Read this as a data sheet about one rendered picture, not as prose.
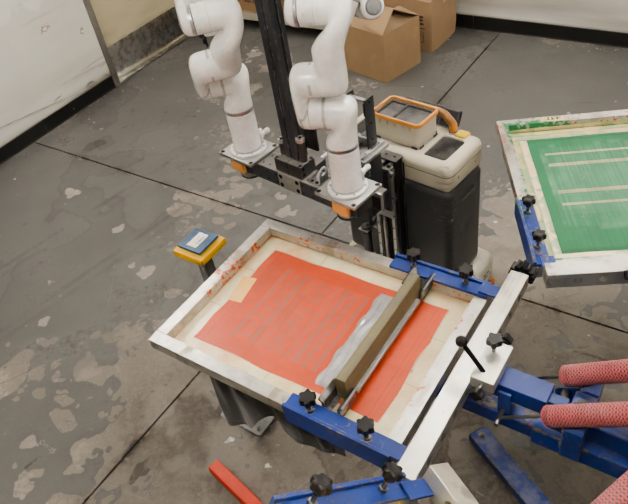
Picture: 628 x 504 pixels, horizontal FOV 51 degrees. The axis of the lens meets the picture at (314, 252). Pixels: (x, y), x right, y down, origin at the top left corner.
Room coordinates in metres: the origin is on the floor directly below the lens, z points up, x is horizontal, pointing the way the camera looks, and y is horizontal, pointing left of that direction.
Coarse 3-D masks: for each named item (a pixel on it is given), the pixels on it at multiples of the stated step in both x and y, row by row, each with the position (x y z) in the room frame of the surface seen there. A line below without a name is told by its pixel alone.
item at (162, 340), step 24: (264, 240) 1.66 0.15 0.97; (288, 240) 1.64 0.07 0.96; (312, 240) 1.59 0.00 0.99; (240, 264) 1.56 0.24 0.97; (360, 264) 1.47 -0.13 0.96; (384, 264) 1.42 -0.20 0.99; (216, 288) 1.47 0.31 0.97; (432, 288) 1.31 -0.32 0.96; (192, 312) 1.39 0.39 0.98; (480, 312) 1.17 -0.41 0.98; (168, 336) 1.29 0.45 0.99; (456, 336) 1.10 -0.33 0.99; (192, 360) 1.19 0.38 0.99; (216, 360) 1.17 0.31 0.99; (240, 384) 1.08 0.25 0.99; (264, 384) 1.06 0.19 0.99; (432, 384) 0.97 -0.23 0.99; (408, 408) 0.91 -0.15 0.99; (408, 432) 0.85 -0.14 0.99
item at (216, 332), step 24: (216, 312) 1.39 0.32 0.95; (240, 312) 1.37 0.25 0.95; (216, 336) 1.29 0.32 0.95; (264, 360) 1.17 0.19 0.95; (384, 360) 1.09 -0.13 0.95; (408, 360) 1.08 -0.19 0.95; (312, 384) 1.06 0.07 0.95; (384, 384) 1.02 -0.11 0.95; (360, 408) 0.96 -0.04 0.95; (384, 408) 0.95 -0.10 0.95
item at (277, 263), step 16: (272, 256) 1.59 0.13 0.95; (288, 256) 1.57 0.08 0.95; (256, 272) 1.53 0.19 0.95; (272, 272) 1.51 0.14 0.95; (304, 272) 1.49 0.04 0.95; (320, 272) 1.47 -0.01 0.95; (336, 272) 1.46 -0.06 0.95; (256, 288) 1.46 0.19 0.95; (352, 288) 1.38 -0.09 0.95; (368, 288) 1.37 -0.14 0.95; (384, 288) 1.35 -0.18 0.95; (368, 304) 1.30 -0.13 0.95; (416, 320) 1.21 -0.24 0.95; (432, 320) 1.20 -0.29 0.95; (400, 336) 1.16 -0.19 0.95; (416, 336) 1.15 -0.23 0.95; (432, 336) 1.14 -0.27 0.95; (400, 352) 1.11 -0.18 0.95; (416, 352) 1.10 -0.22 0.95
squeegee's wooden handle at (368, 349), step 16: (400, 288) 1.24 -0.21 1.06; (416, 288) 1.26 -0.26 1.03; (400, 304) 1.19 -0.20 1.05; (384, 320) 1.14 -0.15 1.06; (400, 320) 1.18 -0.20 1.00; (368, 336) 1.10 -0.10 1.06; (384, 336) 1.12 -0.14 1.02; (368, 352) 1.06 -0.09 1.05; (352, 368) 1.01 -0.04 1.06; (336, 384) 0.99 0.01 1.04; (352, 384) 0.99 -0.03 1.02
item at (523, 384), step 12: (504, 372) 0.92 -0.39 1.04; (516, 372) 0.92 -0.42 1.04; (504, 384) 0.89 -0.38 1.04; (516, 384) 0.89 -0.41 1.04; (528, 384) 0.88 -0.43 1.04; (540, 384) 0.87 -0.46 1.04; (552, 384) 0.87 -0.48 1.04; (516, 396) 0.87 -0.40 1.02; (528, 396) 0.85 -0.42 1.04; (540, 396) 0.84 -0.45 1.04; (528, 408) 0.85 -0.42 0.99; (540, 408) 0.83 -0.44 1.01
